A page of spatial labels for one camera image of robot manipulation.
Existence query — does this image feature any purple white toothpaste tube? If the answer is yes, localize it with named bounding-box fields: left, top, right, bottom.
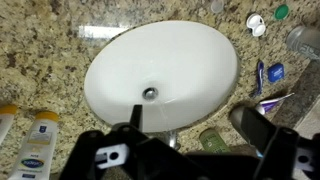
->
left=254, top=92, right=296, bottom=116

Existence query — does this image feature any green soap pump bottle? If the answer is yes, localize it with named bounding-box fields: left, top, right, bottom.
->
left=198, top=128, right=231, bottom=154

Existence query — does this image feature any metal sink drain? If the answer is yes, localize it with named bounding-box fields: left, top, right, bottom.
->
left=142, top=87, right=159, bottom=101

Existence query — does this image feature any large white yellow-capped lotion tube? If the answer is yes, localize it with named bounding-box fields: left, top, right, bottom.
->
left=8, top=110, right=60, bottom=180

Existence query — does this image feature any blue purple toothbrush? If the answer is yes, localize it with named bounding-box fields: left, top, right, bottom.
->
left=253, top=59, right=265, bottom=98

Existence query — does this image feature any blue dental floss box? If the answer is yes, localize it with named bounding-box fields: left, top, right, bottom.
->
left=267, top=63, right=285, bottom=83

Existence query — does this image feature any clear plastic water bottle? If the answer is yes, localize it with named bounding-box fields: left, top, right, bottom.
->
left=285, top=25, right=320, bottom=61

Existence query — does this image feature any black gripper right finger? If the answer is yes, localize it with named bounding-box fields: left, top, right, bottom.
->
left=237, top=106, right=279, bottom=155

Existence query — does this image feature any clear round cap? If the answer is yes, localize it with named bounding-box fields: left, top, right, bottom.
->
left=210, top=0, right=225, bottom=14

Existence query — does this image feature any slim white yellow-capped tube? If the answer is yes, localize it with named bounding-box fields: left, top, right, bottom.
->
left=0, top=104, right=18, bottom=146

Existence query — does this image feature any green round cap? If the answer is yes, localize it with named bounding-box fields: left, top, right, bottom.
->
left=273, top=4, right=290, bottom=21

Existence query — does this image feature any grey metal cup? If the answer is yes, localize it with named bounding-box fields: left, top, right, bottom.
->
left=229, top=105, right=248, bottom=135

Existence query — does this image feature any white contact lens case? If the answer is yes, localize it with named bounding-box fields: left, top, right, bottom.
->
left=246, top=13, right=267, bottom=37

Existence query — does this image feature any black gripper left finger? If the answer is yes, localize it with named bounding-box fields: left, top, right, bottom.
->
left=129, top=104, right=144, bottom=132

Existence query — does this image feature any chrome faucet tap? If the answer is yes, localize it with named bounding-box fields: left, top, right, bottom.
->
left=159, top=129, right=181, bottom=151

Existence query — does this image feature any white oval sink basin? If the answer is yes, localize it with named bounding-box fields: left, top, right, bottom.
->
left=83, top=20, right=240, bottom=134

